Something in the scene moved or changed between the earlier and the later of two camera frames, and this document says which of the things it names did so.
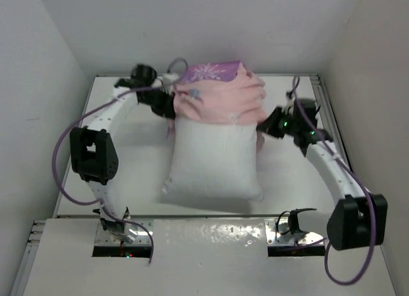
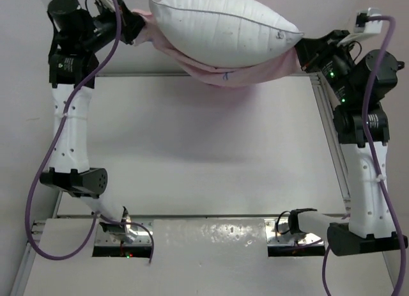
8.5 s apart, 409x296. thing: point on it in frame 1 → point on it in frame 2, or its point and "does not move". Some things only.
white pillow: (215, 160) → (220, 30)
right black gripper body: (288, 124) → (336, 66)
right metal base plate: (278, 233) does not move
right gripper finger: (271, 123) → (308, 50)
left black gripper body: (157, 100) → (101, 31)
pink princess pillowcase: (220, 93) → (287, 62)
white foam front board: (200, 257) does not move
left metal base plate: (135, 233) does not move
